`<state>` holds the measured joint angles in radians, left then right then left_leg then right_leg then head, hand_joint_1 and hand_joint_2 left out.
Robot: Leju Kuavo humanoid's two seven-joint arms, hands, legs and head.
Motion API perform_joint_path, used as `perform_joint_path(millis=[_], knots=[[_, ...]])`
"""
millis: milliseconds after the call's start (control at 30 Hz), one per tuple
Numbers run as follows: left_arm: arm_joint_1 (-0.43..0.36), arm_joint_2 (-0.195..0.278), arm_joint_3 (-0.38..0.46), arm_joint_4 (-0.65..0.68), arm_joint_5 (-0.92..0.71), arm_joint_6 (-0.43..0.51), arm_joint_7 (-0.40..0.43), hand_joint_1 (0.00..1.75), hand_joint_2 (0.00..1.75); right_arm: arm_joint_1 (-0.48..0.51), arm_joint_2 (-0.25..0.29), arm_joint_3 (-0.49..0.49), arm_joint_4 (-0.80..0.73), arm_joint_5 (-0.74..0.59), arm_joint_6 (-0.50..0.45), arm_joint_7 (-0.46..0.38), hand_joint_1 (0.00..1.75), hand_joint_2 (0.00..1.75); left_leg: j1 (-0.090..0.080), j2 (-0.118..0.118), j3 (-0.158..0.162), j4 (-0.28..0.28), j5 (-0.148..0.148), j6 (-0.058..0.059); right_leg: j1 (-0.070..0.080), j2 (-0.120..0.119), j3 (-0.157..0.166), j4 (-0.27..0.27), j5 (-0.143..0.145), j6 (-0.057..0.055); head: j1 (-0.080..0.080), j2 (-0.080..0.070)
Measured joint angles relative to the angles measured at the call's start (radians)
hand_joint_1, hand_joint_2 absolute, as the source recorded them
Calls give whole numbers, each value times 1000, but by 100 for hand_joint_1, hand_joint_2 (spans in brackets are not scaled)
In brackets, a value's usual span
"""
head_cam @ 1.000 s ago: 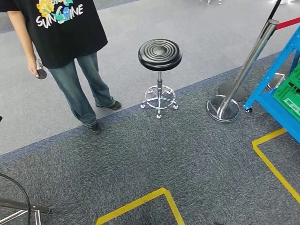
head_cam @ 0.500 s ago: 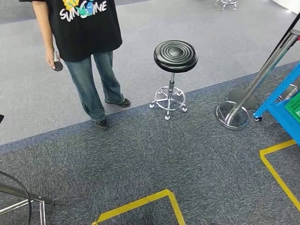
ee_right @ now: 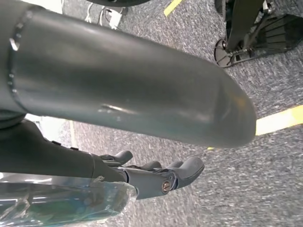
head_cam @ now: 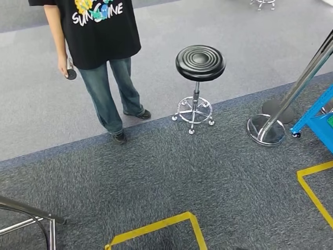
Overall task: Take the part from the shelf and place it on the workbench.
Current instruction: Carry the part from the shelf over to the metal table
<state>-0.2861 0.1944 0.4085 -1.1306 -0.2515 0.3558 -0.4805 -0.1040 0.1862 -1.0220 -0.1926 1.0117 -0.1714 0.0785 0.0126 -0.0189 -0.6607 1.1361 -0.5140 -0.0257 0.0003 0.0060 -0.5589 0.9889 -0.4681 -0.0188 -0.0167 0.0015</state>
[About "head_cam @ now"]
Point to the person's right hand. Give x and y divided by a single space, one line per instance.
62 65

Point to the person's right forearm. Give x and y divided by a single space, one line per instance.
56 34

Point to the steel workbench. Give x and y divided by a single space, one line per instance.
25 207

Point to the blue metal shelf rack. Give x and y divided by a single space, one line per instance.
319 131

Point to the person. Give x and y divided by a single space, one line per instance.
99 34

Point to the black round stool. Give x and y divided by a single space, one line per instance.
200 64

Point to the chrome stool base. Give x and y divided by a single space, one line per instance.
262 2

